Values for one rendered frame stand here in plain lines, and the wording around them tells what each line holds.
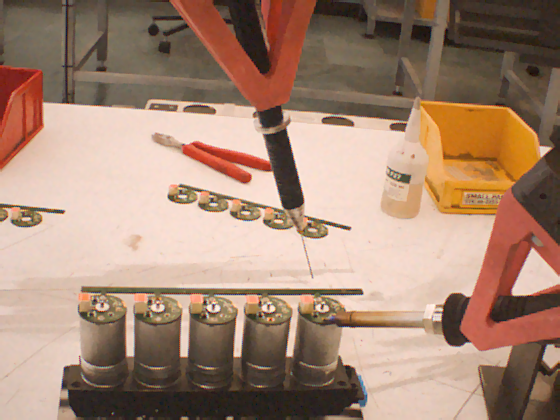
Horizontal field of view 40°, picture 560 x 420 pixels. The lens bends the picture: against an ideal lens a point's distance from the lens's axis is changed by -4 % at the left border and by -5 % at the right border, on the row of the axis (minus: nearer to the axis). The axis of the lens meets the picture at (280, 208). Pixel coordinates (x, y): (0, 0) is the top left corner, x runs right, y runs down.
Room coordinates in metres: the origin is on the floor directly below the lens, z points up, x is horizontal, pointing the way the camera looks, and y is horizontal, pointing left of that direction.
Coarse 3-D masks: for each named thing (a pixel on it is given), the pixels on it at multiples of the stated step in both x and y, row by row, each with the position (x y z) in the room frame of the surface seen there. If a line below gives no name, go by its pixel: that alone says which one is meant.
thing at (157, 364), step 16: (160, 304) 0.33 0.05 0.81; (144, 336) 0.32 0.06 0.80; (160, 336) 0.32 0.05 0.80; (176, 336) 0.33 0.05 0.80; (144, 352) 0.32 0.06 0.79; (160, 352) 0.32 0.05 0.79; (176, 352) 0.33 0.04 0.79; (144, 368) 0.32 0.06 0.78; (160, 368) 0.32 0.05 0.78; (176, 368) 0.33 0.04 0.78; (144, 384) 0.32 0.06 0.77; (160, 384) 0.32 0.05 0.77
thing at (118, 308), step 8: (96, 296) 0.33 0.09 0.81; (112, 296) 0.34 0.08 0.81; (112, 304) 0.33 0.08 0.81; (120, 304) 0.33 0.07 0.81; (80, 312) 0.32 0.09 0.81; (88, 312) 0.32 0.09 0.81; (96, 312) 0.32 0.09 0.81; (104, 312) 0.32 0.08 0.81; (112, 312) 0.32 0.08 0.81; (120, 312) 0.32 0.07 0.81; (88, 320) 0.31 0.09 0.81; (96, 320) 0.31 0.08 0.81; (104, 320) 0.32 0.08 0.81; (112, 320) 0.32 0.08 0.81
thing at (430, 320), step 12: (348, 312) 0.33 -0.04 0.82; (360, 312) 0.33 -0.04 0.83; (372, 312) 0.32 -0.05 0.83; (384, 312) 0.32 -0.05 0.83; (396, 312) 0.32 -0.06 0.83; (408, 312) 0.31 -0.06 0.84; (420, 312) 0.31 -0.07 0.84; (432, 312) 0.30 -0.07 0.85; (336, 324) 0.33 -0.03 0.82; (348, 324) 0.32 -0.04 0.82; (360, 324) 0.32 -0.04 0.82; (372, 324) 0.32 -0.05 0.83; (384, 324) 0.31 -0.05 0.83; (396, 324) 0.31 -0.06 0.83; (408, 324) 0.31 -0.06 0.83; (420, 324) 0.30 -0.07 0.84; (432, 324) 0.30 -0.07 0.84
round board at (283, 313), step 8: (264, 296) 0.35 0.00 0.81; (272, 296) 0.35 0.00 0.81; (264, 304) 0.35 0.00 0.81; (272, 304) 0.35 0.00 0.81; (280, 304) 0.35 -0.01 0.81; (288, 304) 0.35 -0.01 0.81; (280, 312) 0.34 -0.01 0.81; (288, 312) 0.34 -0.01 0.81; (256, 320) 0.33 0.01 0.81; (264, 320) 0.33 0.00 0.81; (280, 320) 0.33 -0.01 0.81; (288, 320) 0.34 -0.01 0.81
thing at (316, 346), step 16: (304, 320) 0.34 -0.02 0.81; (304, 336) 0.34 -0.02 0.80; (320, 336) 0.33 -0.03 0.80; (336, 336) 0.34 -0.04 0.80; (304, 352) 0.34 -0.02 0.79; (320, 352) 0.33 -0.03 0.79; (336, 352) 0.34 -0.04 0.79; (304, 368) 0.34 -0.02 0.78; (320, 368) 0.33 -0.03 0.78; (304, 384) 0.34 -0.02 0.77; (320, 384) 0.34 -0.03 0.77
